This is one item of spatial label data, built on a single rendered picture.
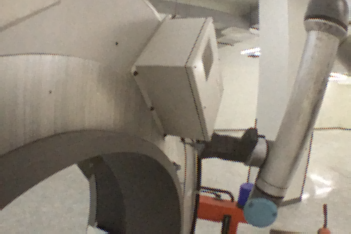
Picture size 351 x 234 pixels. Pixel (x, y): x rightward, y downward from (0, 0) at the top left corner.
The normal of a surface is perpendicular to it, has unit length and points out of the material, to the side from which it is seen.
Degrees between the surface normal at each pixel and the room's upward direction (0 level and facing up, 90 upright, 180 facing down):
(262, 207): 95
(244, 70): 90
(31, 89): 90
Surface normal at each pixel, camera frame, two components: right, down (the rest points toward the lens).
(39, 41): 0.92, 0.08
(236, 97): 0.29, 0.07
